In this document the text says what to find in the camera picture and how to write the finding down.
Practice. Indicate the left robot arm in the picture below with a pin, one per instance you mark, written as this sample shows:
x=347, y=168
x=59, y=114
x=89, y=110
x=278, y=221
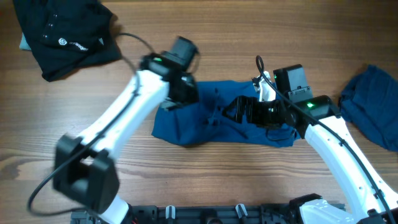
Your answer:
x=85, y=166

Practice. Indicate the dark navy crumpled garment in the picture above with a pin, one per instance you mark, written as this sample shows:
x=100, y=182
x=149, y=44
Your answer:
x=369, y=101

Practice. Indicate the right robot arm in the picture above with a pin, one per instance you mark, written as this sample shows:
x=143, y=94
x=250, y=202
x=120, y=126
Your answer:
x=286, y=98

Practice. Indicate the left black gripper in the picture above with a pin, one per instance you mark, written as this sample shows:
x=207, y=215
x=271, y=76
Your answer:
x=193, y=96

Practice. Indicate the blue polo shirt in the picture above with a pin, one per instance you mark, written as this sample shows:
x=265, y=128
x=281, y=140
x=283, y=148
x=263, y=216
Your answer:
x=203, y=122

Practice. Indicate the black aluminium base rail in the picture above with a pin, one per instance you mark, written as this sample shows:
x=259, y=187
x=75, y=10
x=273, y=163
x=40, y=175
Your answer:
x=214, y=214

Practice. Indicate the black folded polo shirt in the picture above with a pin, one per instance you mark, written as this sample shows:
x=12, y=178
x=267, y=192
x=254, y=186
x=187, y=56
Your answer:
x=66, y=35

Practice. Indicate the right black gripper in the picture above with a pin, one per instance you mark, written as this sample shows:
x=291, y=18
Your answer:
x=241, y=101

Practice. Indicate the grey folded cloth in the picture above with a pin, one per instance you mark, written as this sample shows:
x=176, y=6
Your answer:
x=23, y=44

